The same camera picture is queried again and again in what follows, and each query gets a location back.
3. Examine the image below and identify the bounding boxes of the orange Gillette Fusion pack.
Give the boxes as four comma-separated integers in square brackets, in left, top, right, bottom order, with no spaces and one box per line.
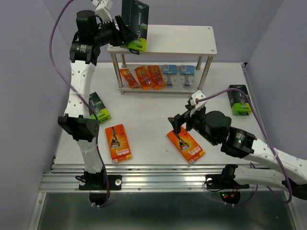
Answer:
[105,124,132,163]
[166,126,205,164]

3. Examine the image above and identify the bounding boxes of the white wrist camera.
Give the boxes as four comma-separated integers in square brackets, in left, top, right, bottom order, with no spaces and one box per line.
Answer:
[91,0,113,23]
[186,90,206,117]

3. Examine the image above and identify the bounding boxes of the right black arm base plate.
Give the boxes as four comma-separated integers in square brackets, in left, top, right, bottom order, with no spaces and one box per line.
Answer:
[203,164,249,191]

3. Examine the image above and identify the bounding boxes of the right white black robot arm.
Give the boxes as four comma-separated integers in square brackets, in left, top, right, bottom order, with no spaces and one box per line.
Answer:
[168,109,307,200]

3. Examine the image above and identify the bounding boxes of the blue clear razor blister pack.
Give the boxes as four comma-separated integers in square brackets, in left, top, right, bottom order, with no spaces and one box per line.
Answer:
[163,64,177,88]

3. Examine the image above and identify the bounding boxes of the orange BIC razor bag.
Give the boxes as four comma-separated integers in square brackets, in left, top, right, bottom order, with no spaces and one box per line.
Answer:
[119,69,141,88]
[135,66,154,90]
[147,65,166,90]

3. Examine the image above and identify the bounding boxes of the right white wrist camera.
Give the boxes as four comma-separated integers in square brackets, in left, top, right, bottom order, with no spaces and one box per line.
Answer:
[186,90,206,117]

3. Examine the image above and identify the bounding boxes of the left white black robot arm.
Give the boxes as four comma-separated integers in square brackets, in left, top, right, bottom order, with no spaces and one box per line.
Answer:
[58,10,137,190]

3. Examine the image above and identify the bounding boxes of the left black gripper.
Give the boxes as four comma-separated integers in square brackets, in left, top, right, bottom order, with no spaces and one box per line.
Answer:
[92,14,138,46]

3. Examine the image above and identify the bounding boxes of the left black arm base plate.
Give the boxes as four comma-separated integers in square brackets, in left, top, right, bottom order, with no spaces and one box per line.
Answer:
[75,173,122,191]

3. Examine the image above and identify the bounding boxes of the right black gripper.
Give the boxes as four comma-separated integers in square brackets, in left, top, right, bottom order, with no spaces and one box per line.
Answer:
[168,103,218,146]

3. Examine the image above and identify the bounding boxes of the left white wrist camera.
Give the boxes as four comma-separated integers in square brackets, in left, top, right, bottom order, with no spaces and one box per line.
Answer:
[91,0,113,23]

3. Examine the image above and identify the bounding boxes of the black green razor box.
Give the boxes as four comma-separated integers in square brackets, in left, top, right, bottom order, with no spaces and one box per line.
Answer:
[120,0,149,55]
[89,92,111,124]

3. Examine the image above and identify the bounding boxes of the aluminium rail frame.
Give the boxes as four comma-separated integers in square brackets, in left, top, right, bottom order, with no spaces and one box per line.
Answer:
[29,63,296,230]

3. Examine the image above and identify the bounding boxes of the white two-tier shelf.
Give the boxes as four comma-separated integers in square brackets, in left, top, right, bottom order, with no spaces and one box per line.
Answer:
[107,23,218,97]

